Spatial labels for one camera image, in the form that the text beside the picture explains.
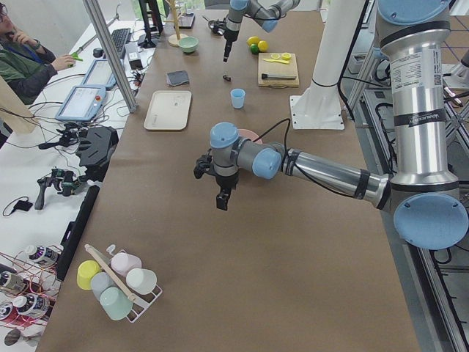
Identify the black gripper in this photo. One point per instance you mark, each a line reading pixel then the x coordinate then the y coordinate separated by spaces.
pixel 230 35
pixel 226 180

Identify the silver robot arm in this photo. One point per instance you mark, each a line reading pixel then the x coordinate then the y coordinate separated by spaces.
pixel 404 138
pixel 266 17

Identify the metal ice scoop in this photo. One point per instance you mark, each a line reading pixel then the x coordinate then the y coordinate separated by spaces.
pixel 217 27

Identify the pink bowl of ice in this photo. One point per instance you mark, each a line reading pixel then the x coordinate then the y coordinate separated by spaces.
pixel 246 133

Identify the wooden cup tree stand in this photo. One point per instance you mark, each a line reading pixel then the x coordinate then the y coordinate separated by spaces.
pixel 174 39

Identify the light blue plastic cup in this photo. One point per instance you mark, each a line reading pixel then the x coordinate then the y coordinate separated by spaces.
pixel 237 98

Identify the white cup on rack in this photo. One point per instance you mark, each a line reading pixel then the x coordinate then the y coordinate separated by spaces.
pixel 143 281

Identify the pink cup on rack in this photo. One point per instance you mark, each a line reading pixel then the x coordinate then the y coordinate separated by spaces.
pixel 122 263

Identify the grey cup on rack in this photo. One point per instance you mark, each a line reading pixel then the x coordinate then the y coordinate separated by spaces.
pixel 101 282

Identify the mint cup on rack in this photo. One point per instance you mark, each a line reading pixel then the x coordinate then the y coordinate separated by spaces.
pixel 115 303

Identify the yellow cup on rack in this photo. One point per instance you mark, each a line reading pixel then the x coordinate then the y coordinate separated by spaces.
pixel 86 271

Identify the yellow lemon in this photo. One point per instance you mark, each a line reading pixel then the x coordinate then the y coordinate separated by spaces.
pixel 254 40
pixel 263 46

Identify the green lime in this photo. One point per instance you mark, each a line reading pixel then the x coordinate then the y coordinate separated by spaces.
pixel 254 49

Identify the green bowl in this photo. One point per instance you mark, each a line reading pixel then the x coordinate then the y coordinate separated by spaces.
pixel 188 45

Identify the wooden cutting board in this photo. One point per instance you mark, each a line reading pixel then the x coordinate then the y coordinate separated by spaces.
pixel 277 68

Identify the yellow plastic knife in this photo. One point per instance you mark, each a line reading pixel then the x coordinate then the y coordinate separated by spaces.
pixel 281 61

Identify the grey folded cloth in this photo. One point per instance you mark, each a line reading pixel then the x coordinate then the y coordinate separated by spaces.
pixel 177 78

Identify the cream rabbit tray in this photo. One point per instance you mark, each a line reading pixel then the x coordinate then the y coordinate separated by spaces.
pixel 168 110

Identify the black keyboard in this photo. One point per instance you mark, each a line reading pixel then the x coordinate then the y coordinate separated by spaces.
pixel 120 38

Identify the blue teach pendant far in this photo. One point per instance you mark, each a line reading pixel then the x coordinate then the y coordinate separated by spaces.
pixel 100 73

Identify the blue teach pendant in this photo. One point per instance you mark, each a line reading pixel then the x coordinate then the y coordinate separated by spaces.
pixel 82 104
pixel 100 73

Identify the black folded stand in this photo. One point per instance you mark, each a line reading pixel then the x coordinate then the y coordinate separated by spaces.
pixel 95 150

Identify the black long bar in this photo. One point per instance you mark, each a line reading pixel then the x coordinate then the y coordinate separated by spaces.
pixel 73 233

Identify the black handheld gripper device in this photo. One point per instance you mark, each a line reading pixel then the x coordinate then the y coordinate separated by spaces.
pixel 62 180

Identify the blue teach pendant near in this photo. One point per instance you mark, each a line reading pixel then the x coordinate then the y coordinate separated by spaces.
pixel 82 104

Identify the seated person green vest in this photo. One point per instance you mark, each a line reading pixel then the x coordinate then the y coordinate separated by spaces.
pixel 26 65

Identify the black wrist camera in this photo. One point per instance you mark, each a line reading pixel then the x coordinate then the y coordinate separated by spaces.
pixel 204 165

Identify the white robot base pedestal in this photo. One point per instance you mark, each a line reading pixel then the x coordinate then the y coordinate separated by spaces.
pixel 319 107

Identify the aluminium frame post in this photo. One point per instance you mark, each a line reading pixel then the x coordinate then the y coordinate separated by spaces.
pixel 99 23

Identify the white wire cup rack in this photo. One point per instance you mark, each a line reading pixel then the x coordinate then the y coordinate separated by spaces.
pixel 141 303

